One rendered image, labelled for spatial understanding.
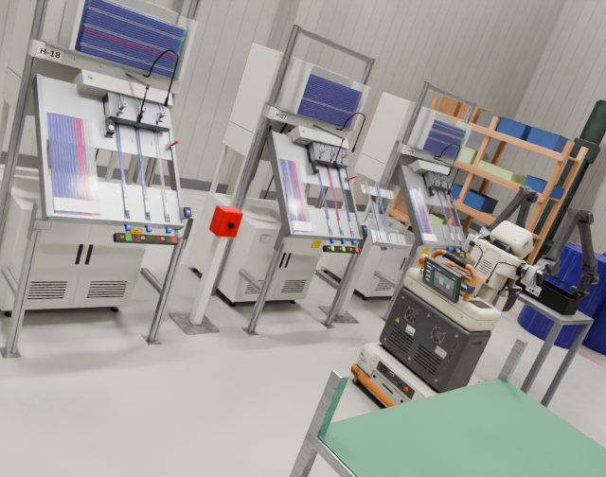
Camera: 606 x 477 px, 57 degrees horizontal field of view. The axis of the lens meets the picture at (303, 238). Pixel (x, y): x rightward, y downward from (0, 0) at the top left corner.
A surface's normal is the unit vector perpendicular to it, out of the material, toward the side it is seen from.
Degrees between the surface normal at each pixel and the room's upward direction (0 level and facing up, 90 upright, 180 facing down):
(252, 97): 90
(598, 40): 90
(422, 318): 90
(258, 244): 90
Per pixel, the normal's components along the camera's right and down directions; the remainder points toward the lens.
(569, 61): -0.73, -0.05
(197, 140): 0.61, 0.42
